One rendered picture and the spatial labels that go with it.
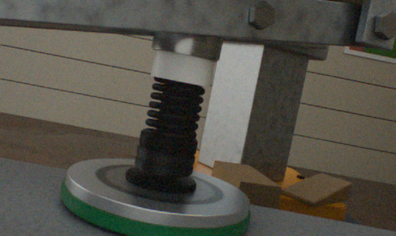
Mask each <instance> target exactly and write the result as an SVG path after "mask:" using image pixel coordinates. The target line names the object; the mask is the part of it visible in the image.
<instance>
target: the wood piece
mask: <svg viewBox="0 0 396 236"><path fill-rule="evenodd" d="M212 177H216V178H217V179H220V180H222V181H225V182H227V183H229V184H231V185H233V186H234V187H237V188H238V189H239V190H241V191H242V192H243V193H244V194H246V195H247V197H248V198H249V200H250V204H252V205H256V206H261V207H270V208H277V207H278V205H279V199H280V196H281V186H280V185H278V184H277V183H276V182H274V181H272V180H271V179H269V178H268V177H265V176H264V175H263V174H262V173H261V172H258V171H257V170H256V169H255V168H252V167H251V166H250V165H245V164H236V163H228V162H224V161H220V160H215V161H214V166H213V169H212Z"/></svg>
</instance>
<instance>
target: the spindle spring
mask: <svg viewBox="0 0 396 236"><path fill-rule="evenodd" d="M154 80H155V81H156V82H160V83H154V84H153V85H152V88H153V90H157V91H160V92H163V91H167V92H172V93H180V94H186V95H193V96H192V97H189V96H183V95H169V94H165V93H157V92H152V93H151V99H156V100H160V101H161V100H162V101H166V102H175V103H186V104H191V105H190V106H183V105H174V104H168V103H160V102H154V101H150V103H149V104H148V105H149V107H152V108H155V109H159V110H165V111H169V112H185V113H189V114H190V115H183V114H173V113H168V112H159V111H157V110H148V112H147V116H149V117H153V118H156V119H149V118H148V119H147V120H146V122H145V123H146V125H147V126H151V127H154V128H157V129H168V130H173V131H186V134H178V133H172V132H167V131H160V130H156V129H150V128H147V129H146V130H145V131H146V132H147V133H149V134H155V135H157V136H162V137H164V138H173V139H178V140H186V141H188V140H192V139H195V138H196V136H197V134H196V132H195V130H196V129H198V128H199V125H198V123H196V122H197V121H199V119H200V116H199V114H198V113H199V112H201V111H202V107H201V106H200V105H199V104H200V103H203V101H204V100H203V97H202V96H200V95H203V94H205V89H203V87H201V86H200V85H195V84H191V83H186V82H178V81H173V80H169V79H166V78H157V77H154ZM164 82H169V83H177V84H182V85H191V86H194V88H190V87H184V86H174V85H166V84H161V83H164ZM157 119H161V120H165V121H174V122H187V124H173V123H168V122H161V121H158V120H157Z"/></svg>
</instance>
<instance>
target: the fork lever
mask: <svg viewBox="0 0 396 236"><path fill-rule="evenodd" d="M362 7H363V5H361V4H347V3H342V2H337V1H328V0H0V25H2V26H11V27H19V28H37V29H45V30H71V31H80V32H89V33H105V34H123V35H140V36H149V37H153V34H154V33H170V34H187V35H203V36H212V37H224V39H223V41H224V42H234V43H253V44H261V45H278V46H287V47H312V48H321V49H325V48H327V46H328V45H333V46H341V47H365V48H374V49H376V48H375V47H368V46H366V45H362V44H359V43H357V42H355V38H356V33H357V30H358V26H359V18H360V15H361V9H362ZM375 33H376V34H377V35H378V36H379V37H380V38H382V39H383V40H390V39H391V38H393V37H394V36H396V14H395V13H394V12H393V11H392V10H389V11H385V12H384V13H381V14H380V15H379V16H377V17H376V23H375Z"/></svg>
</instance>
